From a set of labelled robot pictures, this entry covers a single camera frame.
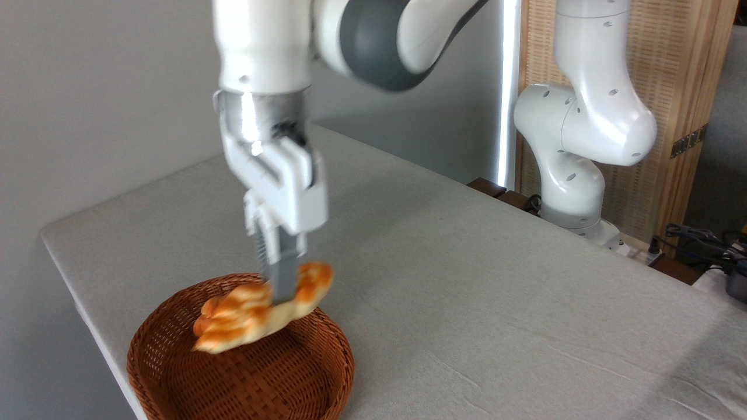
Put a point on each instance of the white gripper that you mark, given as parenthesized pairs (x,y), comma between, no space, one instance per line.
(295,192)

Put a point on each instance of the braided golden bread loaf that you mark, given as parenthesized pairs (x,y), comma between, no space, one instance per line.
(251,315)

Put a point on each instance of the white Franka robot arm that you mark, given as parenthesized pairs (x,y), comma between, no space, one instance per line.
(589,111)

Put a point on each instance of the round orange bread bun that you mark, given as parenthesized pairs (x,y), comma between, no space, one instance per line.
(202,326)

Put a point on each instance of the brown woven wicker basket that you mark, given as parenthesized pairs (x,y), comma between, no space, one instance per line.
(274,379)

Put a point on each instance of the grey tablecloth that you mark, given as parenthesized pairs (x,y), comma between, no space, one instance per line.
(496,303)

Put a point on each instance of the dark brown wooden board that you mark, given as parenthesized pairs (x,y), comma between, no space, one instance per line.
(496,189)

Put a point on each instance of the white vertical light strip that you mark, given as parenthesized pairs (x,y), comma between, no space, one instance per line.
(509,87)

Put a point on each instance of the metal screen hinge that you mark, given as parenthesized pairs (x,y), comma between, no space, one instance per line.
(688,141)

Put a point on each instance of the wooden slatted folding screen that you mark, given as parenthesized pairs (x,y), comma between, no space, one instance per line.
(688,76)

